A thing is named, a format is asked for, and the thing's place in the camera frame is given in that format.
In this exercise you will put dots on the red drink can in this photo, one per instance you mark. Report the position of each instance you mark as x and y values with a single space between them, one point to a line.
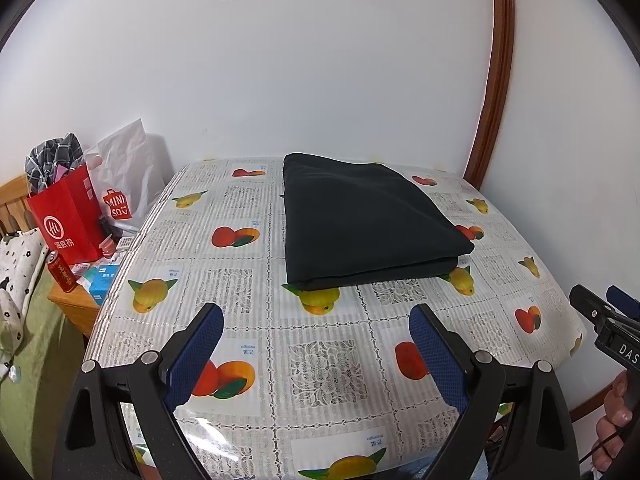
61 272

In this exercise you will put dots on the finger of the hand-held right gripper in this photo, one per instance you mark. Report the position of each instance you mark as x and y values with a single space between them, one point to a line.
590 305
622 300

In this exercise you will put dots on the blue and white box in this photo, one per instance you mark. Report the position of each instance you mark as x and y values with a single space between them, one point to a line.
102 285

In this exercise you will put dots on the green blanket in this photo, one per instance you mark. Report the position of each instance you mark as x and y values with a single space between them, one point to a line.
40 400

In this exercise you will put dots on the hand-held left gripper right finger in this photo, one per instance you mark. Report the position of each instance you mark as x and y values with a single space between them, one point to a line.
440 355

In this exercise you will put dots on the wooden baseboard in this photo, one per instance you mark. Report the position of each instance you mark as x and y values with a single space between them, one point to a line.
590 407

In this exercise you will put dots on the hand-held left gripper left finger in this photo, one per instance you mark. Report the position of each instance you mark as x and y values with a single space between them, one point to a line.
195 355

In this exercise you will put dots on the wooden headboard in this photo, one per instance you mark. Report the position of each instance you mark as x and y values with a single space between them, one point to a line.
17 205

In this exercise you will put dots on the wooden nightstand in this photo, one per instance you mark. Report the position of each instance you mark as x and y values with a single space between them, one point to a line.
75 310

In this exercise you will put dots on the wooden door frame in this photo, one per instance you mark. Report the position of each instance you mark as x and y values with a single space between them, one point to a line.
492 85

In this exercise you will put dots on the white spotted cloth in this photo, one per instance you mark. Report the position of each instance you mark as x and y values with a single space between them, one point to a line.
20 265

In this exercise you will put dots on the black sweatshirt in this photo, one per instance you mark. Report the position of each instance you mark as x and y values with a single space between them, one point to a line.
360 220

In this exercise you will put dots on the white plastic bag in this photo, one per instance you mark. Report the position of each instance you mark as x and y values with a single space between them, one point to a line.
135 170

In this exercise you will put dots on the person's right hand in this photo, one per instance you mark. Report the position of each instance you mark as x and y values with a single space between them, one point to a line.
617 410

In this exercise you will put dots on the fruit print tablecloth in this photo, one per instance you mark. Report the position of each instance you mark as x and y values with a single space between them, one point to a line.
320 360

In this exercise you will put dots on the red paper bag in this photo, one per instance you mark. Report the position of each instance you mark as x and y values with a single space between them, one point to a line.
65 220

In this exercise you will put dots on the plaid cloth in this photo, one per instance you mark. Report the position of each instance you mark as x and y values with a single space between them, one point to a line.
50 157

